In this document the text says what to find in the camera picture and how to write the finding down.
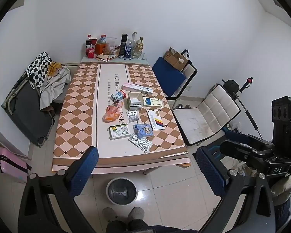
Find brown shipping carton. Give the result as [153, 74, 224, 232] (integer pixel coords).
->
[163, 47, 189, 71]

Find blue and white medicine box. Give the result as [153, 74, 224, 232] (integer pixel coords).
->
[142, 97, 165, 109]

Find checkered tablecloth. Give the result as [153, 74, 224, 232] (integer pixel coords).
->
[52, 63, 188, 173]

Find brown cardboard box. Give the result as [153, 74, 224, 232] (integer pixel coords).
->
[127, 92, 144, 111]

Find black frame chair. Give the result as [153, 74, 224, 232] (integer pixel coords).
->
[160, 50, 198, 100]

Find orange carton box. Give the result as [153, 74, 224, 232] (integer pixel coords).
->
[95, 43, 107, 55]

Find blue cartoon packet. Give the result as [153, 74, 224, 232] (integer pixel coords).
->
[133, 124, 153, 139]

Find black spray can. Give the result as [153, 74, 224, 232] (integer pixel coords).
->
[119, 34, 128, 59]

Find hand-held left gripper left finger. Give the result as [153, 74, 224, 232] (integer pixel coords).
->
[18, 146, 99, 233]

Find silver blister pack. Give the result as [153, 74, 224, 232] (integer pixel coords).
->
[128, 133, 153, 153]

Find small pill blister pack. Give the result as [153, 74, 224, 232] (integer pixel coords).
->
[126, 110, 139, 123]

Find amber perfume bottle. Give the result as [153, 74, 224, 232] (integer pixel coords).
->
[132, 37, 145, 59]

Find orange net bag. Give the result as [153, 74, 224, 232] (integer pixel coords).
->
[48, 62, 63, 77]

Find clear bottle with blue label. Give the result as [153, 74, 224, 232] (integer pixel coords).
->
[123, 40, 134, 61]

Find small milk carton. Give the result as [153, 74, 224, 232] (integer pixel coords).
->
[111, 90, 126, 102]

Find white box with colour stripes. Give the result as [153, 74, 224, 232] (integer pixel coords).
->
[147, 110, 165, 130]

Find clear snack bag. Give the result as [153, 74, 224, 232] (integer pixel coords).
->
[104, 37, 117, 55]

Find person's right grey slipper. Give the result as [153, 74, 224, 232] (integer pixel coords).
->
[128, 207, 145, 222]

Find pink toothpaste box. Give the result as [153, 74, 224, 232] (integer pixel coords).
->
[121, 83, 153, 95]

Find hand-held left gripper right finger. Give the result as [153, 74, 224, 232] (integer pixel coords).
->
[196, 146, 275, 233]

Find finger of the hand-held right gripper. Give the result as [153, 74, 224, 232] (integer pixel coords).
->
[219, 141, 275, 167]
[224, 130, 275, 149]

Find pink suitcase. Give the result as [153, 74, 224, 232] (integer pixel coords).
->
[0, 147, 32, 184]

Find green and white medicine box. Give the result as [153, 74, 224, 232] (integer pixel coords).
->
[109, 124, 131, 140]

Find orange plastic bag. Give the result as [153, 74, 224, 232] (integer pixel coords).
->
[102, 102, 124, 123]

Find black and white checkered cloth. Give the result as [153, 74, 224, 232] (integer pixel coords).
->
[26, 52, 52, 91]

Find white padded chair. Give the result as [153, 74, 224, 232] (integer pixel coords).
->
[172, 84, 242, 146]

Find person's legs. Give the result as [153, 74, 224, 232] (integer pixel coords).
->
[106, 220, 199, 233]

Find person's right forearm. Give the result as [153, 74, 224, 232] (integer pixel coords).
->
[269, 175, 291, 229]

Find round white trash bin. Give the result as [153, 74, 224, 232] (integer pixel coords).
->
[106, 178, 138, 205]

